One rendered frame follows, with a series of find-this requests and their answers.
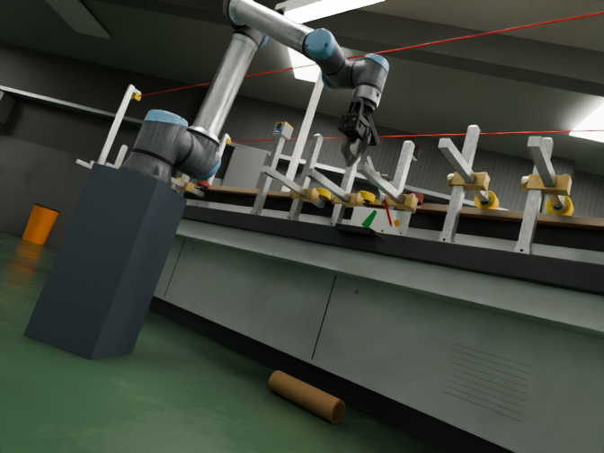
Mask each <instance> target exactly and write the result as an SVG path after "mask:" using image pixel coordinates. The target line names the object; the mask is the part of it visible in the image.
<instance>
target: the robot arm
mask: <svg viewBox="0 0 604 453"><path fill-rule="evenodd" d="M223 13H224V15H225V18H226V20H227V21H228V23H229V24H230V25H231V26H232V27H233V29H234V32H233V35H232V39H231V40H230V42H229V44H228V46H227V49H226V52H225V54H224V57H223V58H222V60H221V62H220V65H219V67H218V70H217V72H216V74H215V76H214V78H213V80H212V83H211V85H210V87H209V90H208V92H207V94H206V96H205V99H204V101H203V103H202V105H201V106H200V110H199V112H198V114H197V117H196V119H195V121H194V122H193V125H192V126H190V127H188V122H187V121H186V120H185V119H183V118H181V117H180V116H178V115H176V114H173V113H171V112H168V111H162V110H151V111H149V112H148V114H147V116H146V118H145V119H144V122H143V124H142V127H141V129H140V131H139V133H138V138H137V140H136V143H135V145H134V147H133V149H132V152H131V154H130V156H129V157H128V158H127V159H126V160H125V161H124V163H123V164H122V165H121V166H120V167H119V169H120V170H123V171H127V172H130V173H136V174H139V175H143V176H146V177H149V178H153V179H157V180H159V181H160V182H162V183H163V184H165V185H166V186H168V187H169V188H171V186H172V178H171V171H172V168H174V169H176V170H178V171H180V172H182V173H184V174H186V175H188V176H189V177H191V178H193V179H195V180H198V181H204V180H207V179H209V178H210V177H212V176H213V175H214V174H215V173H216V172H217V171H218V168H219V167H220V164H221V157H220V155H219V153H218V152H217V151H218V148H219V146H220V144H219V141H218V135H219V133H220V131H221V129H222V127H223V125H224V122H225V120H226V118H227V114H228V113H229V111H230V108H231V106H232V104H233V102H234V99H235V97H236V95H237V92H238V90H239V88H240V85H241V83H242V82H243V80H244V76H245V74H246V71H247V69H248V67H249V66H250V63H251V61H252V59H253V55H254V53H255V51H256V50H257V49H261V48H262V45H265V44H266V42H267V40H268V38H269V37H270V38H272V39H274V40H276V41H277V42H279V43H281V44H283V45H285V46H286V47H288V48H290V49H293V50H295V51H296V52H297V53H299V54H301V55H303V56H304V57H305V58H308V59H310V60H311V61H313V62H315V63H316V64H317V65H318V67H319V68H320V69H321V71H322V81H323V84H324V86H325V87H326V88H328V89H330V90H354V92H353V95H352V98H351V102H350V106H349V109H348V111H347V114H346V115H342V118H341V121H340V124H339V127H338V130H339V131H340V132H341V133H343V134H344V135H345V136H346V138H345V139H344V144H341V146H340V150H341V152H342V154H343V155H344V159H345V164H346V165H347V166H348V167H351V166H352V165H353V164H354V163H355V162H356V161H357V160H358V159H359V158H360V156H361V155H362V154H363V153H364V152H365V150H366V149H367V147H368V146H377V145H378V144H379V142H380V141H379V138H378V134H377V131H376V129H375V126H374V123H373V120H372V118H371V115H370V114H371V113H373V111H374V110H375V109H376V108H377V107H378V103H379V100H380V96H381V94H382V91H383V87H384V84H385V81H386V77H387V75H388V69H389V65H388V62H387V61H386V60H385V59H384V58H383V57H381V56H379V55H377V54H368V55H366V56H365V57H364V58H363V61H353V62H349V61H348V60H347V58H346V57H345V56H344V55H343V53H342V51H341V49H340V47H339V46H338V44H337V42H336V41H335V38H334V36H333V35H332V34H331V33H330V32H329V31H328V30H326V29H316V30H313V29H311V28H308V27H306V26H305V25H303V24H301V23H299V22H296V21H293V20H291V19H289V18H288V17H286V16H284V15H282V14H280V13H276V12H274V11H272V10H271V9H269V8H267V7H265V6H263V5H261V4H257V3H255V2H254V1H253V0H224V3H223ZM342 121H343V123H342ZM341 123H342V127H341V128H340V126H341ZM353 143H355V144H353Z"/></svg>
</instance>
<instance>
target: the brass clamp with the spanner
mask: <svg viewBox="0 0 604 453"><path fill-rule="evenodd" d="M385 195H386V194H385ZM403 195H404V201H403V203H395V202H394V201H393V200H391V199H390V198H389V197H388V196H387V200H386V204H387V205H388V206H395V207H396V208H397V209H402V210H412V211H415V210H416V206H417V202H418V199H417V198H416V197H415V196H414V195H410V194H403Z"/></svg>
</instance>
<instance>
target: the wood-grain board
mask: <svg viewBox="0 0 604 453"><path fill-rule="evenodd" d="M202 190H203V191H214V192H224V193H233V194H242V195H251V196H257V193H258V190H259V189H248V188H237V187H226V186H216V185H210V186H209V188H208V189H205V188H204V189H202ZM267 197H269V198H277V199H286V200H293V199H291V197H290V191H268V194H267ZM365 206H366V207H367V208H376V209H386V208H385V207H383V206H382V204H381V200H376V199H374V203H373V204H367V205H365ZM416 207H417V208H416V211H415V212H420V213H429V214H438V215H447V212H448V208H449V205H440V204H429V203H423V204H422V205H420V206H416ZM523 216H524V211H514V210H503V209H483V208H472V207H462V209H461V212H460V217H465V218H482V219H491V220H501V221H510V222H519V223H522V219H523ZM537 225H546V226H555V227H571V228H580V229H589V230H599V231H604V218H589V217H578V216H567V215H557V214H547V213H538V218H537Z"/></svg>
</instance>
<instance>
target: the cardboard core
mask: <svg viewBox="0 0 604 453"><path fill-rule="evenodd" d="M268 386H269V389H270V390H271V391H272V392H274V393H276V394H278V395H281V396H283V397H284V398H286V399H288V400H289V401H291V402H293V403H295V404H297V405H299V406H301V407H303V408H305V409H307V410H308V411H310V412H311V413H314V414H316V415H318V416H320V417H322V418H324V419H325V420H327V421H328V422H331V423H333V424H336V423H337V422H339V421H340V419H341V418H342V416H343V413H344V409H345V404H344V402H343V400H341V399H339V398H337V397H335V396H332V395H329V394H327V393H326V392H324V391H322V390H320V389H318V388H316V387H314V386H310V385H309V384H307V383H305V382H303V381H301V380H299V379H297V378H295V377H292V376H290V375H288V374H286V373H284V372H282V371H280V370H276V371H275V372H273V373H272V375H271V377H270V379H269V384H268Z"/></svg>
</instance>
